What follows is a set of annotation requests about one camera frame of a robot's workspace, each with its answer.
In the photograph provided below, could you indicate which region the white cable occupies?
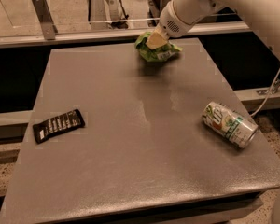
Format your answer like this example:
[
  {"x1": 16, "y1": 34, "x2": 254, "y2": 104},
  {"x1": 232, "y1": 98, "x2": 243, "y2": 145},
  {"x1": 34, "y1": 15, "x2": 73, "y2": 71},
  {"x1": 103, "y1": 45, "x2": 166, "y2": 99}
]
[{"x1": 250, "y1": 63, "x2": 280, "y2": 118}]

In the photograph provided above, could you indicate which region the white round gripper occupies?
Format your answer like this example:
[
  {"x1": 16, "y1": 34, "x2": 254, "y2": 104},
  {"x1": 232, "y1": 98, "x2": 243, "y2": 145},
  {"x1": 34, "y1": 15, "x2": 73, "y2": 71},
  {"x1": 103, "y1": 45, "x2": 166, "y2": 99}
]
[{"x1": 146, "y1": 0, "x2": 190, "y2": 49}]

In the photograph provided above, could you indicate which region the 7up soda can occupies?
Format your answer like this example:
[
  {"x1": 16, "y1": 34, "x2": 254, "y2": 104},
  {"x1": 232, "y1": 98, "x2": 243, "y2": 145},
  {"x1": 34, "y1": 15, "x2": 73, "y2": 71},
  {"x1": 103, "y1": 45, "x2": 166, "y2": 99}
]
[{"x1": 202, "y1": 102, "x2": 259, "y2": 148}]

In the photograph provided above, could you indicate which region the black snack bar wrapper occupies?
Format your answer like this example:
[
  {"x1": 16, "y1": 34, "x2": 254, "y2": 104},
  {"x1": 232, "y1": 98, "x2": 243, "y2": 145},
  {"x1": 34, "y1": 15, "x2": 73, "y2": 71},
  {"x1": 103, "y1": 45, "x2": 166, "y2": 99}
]
[{"x1": 33, "y1": 109, "x2": 85, "y2": 144}]

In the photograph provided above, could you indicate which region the green rice chip bag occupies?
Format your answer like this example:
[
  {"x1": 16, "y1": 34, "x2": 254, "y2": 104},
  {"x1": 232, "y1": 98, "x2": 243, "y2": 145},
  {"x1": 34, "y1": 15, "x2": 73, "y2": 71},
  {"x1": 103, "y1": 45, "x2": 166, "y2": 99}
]
[{"x1": 134, "y1": 32, "x2": 182, "y2": 62}]

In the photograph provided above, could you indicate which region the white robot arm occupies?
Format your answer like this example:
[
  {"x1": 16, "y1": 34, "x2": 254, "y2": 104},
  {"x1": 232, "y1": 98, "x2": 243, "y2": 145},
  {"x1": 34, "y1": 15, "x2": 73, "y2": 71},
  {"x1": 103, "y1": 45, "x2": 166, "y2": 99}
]
[{"x1": 147, "y1": 0, "x2": 280, "y2": 61}]

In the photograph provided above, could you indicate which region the left metal bracket post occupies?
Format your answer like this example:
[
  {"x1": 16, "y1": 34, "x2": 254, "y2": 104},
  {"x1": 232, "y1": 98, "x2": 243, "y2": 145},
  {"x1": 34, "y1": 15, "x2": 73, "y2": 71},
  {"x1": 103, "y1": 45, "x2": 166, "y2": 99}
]
[{"x1": 32, "y1": 0, "x2": 58, "y2": 40}]

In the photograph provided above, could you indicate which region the metal rail behind table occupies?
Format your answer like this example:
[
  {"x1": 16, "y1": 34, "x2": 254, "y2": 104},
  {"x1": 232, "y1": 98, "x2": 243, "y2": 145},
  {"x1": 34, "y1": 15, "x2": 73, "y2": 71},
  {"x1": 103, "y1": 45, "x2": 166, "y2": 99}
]
[{"x1": 0, "y1": 21, "x2": 251, "y2": 49}]

